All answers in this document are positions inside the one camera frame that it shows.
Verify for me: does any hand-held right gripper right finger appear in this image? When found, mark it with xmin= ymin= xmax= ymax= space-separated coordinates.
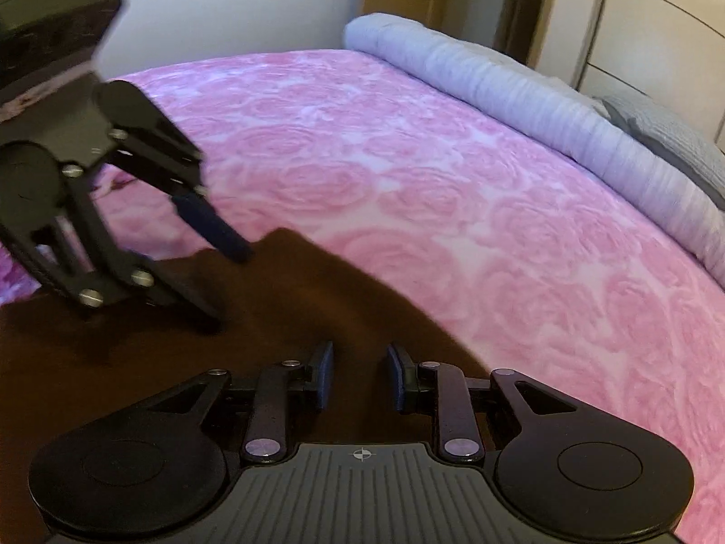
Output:
xmin=386 ymin=343 xmax=580 ymax=464

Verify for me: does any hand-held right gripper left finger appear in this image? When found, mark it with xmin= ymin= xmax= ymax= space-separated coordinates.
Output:
xmin=141 ymin=341 xmax=336 ymax=464

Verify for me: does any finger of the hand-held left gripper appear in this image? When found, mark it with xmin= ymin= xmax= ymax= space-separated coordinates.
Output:
xmin=93 ymin=80 xmax=254 ymax=264
xmin=0 ymin=164 xmax=223 ymax=335

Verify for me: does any brown knitted cardigan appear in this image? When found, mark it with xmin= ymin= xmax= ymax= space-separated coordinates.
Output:
xmin=0 ymin=228 xmax=495 ymax=534

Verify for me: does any pink floral blanket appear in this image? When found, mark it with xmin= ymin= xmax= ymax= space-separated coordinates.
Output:
xmin=0 ymin=48 xmax=725 ymax=539

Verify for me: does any white ribbed rolled duvet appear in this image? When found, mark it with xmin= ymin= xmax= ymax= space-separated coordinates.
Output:
xmin=343 ymin=12 xmax=725 ymax=290

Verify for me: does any grey pillow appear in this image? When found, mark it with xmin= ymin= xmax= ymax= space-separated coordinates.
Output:
xmin=592 ymin=93 xmax=725 ymax=210

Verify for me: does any cream wardrobe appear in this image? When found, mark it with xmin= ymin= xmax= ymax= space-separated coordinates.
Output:
xmin=538 ymin=0 xmax=725 ymax=154

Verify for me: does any wooden door frame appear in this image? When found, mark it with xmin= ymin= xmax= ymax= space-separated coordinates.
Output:
xmin=492 ymin=0 xmax=567 ymax=69

